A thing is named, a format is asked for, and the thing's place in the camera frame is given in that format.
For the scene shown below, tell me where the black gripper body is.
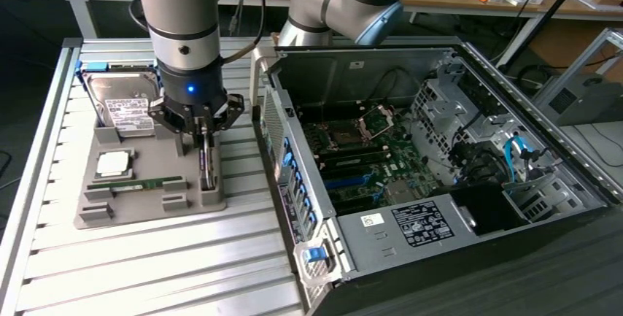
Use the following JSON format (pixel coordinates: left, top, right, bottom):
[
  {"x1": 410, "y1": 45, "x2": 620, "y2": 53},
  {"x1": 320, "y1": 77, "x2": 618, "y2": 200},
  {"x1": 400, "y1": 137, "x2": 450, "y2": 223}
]
[{"x1": 157, "y1": 63, "x2": 229, "y2": 120}]

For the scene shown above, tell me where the graphics card with metal bracket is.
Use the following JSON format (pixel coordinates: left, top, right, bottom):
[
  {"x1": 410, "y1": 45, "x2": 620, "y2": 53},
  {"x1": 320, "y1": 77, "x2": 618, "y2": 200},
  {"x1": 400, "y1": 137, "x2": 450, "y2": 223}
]
[{"x1": 196, "y1": 118, "x2": 221, "y2": 191}]

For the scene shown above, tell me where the open PC case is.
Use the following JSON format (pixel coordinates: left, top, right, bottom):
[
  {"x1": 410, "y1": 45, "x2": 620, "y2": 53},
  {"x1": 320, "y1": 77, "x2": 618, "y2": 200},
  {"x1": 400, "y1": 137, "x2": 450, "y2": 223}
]
[{"x1": 248, "y1": 36, "x2": 614, "y2": 316}]

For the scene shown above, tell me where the silver hard disk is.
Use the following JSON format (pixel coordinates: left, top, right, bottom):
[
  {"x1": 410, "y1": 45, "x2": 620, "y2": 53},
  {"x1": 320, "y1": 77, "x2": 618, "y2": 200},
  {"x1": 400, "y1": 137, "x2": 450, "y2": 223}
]
[{"x1": 81, "y1": 71, "x2": 161, "y2": 139}]

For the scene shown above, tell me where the silver CPU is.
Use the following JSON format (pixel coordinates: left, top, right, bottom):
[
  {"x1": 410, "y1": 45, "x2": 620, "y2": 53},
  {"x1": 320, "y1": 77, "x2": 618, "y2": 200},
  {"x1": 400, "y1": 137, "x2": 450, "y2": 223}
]
[{"x1": 96, "y1": 151, "x2": 133, "y2": 177}]

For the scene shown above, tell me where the green RAM stick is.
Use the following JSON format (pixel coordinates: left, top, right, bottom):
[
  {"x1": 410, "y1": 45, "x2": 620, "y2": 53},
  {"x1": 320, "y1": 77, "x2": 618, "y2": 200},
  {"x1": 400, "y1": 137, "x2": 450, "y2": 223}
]
[{"x1": 109, "y1": 178, "x2": 180, "y2": 190}]

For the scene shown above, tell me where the blue disk caddy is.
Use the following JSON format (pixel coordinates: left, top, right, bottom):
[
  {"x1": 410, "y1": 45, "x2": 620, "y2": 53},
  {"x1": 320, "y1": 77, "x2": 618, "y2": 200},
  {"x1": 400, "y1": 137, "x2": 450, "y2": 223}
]
[{"x1": 74, "y1": 60, "x2": 161, "y2": 129}]

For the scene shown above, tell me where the grey parts rack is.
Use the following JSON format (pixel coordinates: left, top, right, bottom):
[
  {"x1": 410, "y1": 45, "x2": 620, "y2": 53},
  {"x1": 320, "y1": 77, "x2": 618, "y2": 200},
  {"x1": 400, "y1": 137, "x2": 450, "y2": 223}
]
[{"x1": 72, "y1": 123, "x2": 228, "y2": 230}]

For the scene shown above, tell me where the CPU socket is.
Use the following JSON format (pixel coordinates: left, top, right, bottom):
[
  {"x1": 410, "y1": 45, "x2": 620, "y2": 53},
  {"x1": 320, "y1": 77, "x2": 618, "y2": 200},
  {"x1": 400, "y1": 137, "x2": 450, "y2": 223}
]
[{"x1": 329, "y1": 122, "x2": 365, "y2": 147}]

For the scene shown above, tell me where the black RAM stick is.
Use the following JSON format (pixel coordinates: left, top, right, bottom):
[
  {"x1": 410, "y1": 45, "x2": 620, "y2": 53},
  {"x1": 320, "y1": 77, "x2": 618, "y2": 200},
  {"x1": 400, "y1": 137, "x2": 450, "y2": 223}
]
[{"x1": 318, "y1": 150, "x2": 388, "y2": 170}]

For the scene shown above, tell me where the metal socket cover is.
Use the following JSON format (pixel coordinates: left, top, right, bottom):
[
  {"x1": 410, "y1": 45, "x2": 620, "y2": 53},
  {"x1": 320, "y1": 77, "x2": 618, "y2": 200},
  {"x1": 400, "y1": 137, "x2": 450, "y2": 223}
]
[{"x1": 357, "y1": 106, "x2": 394, "y2": 138}]

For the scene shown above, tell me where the blue expansion slot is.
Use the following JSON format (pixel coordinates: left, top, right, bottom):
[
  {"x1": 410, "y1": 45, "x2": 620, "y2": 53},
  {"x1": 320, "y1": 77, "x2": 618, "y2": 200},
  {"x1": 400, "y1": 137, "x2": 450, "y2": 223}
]
[{"x1": 324, "y1": 174, "x2": 369, "y2": 190}]

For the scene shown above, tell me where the green motherboard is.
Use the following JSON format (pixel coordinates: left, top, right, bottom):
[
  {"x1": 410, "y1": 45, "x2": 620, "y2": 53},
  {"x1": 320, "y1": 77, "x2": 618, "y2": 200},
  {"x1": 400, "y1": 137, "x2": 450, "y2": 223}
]
[{"x1": 300, "y1": 106, "x2": 446, "y2": 215}]

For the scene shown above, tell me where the silver chipset heatsink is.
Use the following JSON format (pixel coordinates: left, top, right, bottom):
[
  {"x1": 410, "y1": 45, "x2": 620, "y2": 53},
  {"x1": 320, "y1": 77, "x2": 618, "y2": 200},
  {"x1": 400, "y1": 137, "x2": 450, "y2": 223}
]
[{"x1": 386, "y1": 180, "x2": 417, "y2": 202}]

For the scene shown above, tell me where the grey power supply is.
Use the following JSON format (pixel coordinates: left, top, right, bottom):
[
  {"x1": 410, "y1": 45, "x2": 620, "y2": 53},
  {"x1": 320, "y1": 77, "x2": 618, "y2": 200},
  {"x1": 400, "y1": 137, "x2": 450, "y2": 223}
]
[{"x1": 334, "y1": 193, "x2": 480, "y2": 273}]

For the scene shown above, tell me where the silver drive cage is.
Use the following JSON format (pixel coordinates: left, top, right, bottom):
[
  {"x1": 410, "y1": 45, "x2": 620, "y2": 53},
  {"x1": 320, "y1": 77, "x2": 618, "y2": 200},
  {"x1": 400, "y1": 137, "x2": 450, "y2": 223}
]
[{"x1": 410, "y1": 74, "x2": 492, "y2": 156}]

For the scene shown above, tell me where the silver disk bay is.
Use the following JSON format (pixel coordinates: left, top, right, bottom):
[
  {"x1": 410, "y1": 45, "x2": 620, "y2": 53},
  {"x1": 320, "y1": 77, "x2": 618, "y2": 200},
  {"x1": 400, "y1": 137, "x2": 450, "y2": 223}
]
[{"x1": 500, "y1": 175, "x2": 592, "y2": 224}]

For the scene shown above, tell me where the black slanted stand pole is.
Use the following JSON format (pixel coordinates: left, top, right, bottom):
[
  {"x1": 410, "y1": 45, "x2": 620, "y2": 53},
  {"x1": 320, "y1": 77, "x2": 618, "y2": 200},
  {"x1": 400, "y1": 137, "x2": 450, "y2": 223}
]
[{"x1": 494, "y1": 0, "x2": 596, "y2": 72}]

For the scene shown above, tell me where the grey computer tower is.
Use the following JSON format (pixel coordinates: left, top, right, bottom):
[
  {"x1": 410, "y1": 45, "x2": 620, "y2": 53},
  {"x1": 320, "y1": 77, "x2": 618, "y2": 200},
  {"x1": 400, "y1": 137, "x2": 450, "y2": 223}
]
[{"x1": 532, "y1": 74, "x2": 623, "y2": 127}]

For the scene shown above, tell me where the hanging cable with plug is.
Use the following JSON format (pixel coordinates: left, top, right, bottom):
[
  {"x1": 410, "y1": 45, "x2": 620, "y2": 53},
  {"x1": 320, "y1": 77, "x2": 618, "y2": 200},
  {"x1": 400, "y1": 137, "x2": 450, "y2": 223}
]
[{"x1": 226, "y1": 0, "x2": 245, "y2": 35}]

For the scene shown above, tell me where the black camera cable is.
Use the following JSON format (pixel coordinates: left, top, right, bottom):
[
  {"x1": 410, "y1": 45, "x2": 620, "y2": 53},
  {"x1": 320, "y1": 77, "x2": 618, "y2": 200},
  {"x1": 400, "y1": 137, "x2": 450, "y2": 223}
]
[{"x1": 218, "y1": 0, "x2": 268, "y2": 66}]

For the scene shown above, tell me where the black wire bundle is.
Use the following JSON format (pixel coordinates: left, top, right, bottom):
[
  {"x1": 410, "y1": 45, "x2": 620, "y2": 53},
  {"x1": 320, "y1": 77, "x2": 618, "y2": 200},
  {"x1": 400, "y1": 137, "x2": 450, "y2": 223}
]
[{"x1": 445, "y1": 139, "x2": 509, "y2": 188}]

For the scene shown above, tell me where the blue disk wire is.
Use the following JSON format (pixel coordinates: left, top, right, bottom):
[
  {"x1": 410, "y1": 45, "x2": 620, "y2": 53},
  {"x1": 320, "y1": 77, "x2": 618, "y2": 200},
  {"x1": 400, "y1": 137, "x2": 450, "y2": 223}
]
[{"x1": 502, "y1": 134, "x2": 534, "y2": 185}]

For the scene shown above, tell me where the aluminium profile frame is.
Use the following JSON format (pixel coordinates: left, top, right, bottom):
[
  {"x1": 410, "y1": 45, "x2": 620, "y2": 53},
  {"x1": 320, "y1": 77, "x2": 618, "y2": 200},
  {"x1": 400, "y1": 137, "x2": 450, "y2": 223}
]
[{"x1": 532, "y1": 26, "x2": 623, "y2": 105}]

